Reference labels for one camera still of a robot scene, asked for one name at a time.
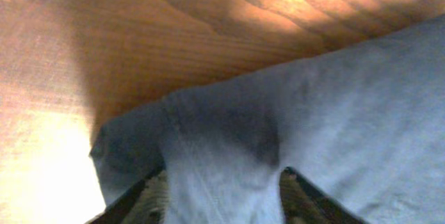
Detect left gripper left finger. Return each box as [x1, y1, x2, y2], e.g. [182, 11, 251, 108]
[86, 169, 170, 224]

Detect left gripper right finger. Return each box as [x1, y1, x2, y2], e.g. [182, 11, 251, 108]
[280, 167, 364, 224]

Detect navy blue shorts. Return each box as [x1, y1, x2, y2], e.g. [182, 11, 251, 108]
[90, 16, 444, 223]

